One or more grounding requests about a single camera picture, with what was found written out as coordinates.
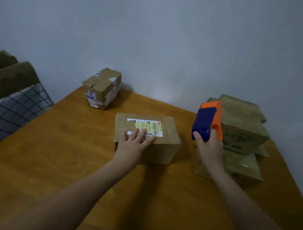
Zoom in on person's right hand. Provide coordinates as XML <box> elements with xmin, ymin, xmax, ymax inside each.
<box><xmin>193</xmin><ymin>129</ymin><xmax>225</xmax><ymax>173</ymax></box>

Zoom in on person's left hand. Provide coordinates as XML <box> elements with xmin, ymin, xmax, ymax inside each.
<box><xmin>113</xmin><ymin>128</ymin><xmax>157</xmax><ymax>169</ymax></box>

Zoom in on orange and blue tape dispenser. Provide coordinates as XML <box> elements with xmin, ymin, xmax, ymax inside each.
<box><xmin>191</xmin><ymin>100</ymin><xmax>223</xmax><ymax>142</ymax></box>

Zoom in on cardboard box with shipping label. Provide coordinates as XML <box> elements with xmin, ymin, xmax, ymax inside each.
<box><xmin>114</xmin><ymin>113</ymin><xmax>182</xmax><ymax>165</ymax></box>

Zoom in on person's left forearm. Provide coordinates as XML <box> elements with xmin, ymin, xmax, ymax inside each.
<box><xmin>0</xmin><ymin>159</ymin><xmax>137</xmax><ymax>230</ymax></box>

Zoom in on person's right forearm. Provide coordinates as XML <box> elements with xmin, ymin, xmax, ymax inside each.
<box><xmin>208</xmin><ymin>166</ymin><xmax>283</xmax><ymax>230</ymax></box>

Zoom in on cardboard box with green print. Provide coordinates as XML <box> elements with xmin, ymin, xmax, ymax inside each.
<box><xmin>220</xmin><ymin>108</ymin><xmax>270</xmax><ymax>155</ymax></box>

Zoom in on flat cardboard box with tape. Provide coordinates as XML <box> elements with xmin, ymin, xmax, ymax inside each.
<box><xmin>193</xmin><ymin>141</ymin><xmax>269</xmax><ymax>182</ymax></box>

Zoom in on small taped cardboard box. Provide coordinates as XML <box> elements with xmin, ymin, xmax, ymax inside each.
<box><xmin>82</xmin><ymin>68</ymin><xmax>122</xmax><ymax>110</ymax></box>

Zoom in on flat plain cardboard box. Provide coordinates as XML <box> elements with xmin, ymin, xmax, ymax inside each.
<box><xmin>206</xmin><ymin>94</ymin><xmax>267</xmax><ymax>124</ymax></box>

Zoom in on checked grey cloth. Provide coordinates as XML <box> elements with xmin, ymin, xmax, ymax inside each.
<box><xmin>0</xmin><ymin>83</ymin><xmax>54</xmax><ymax>142</ymax></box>

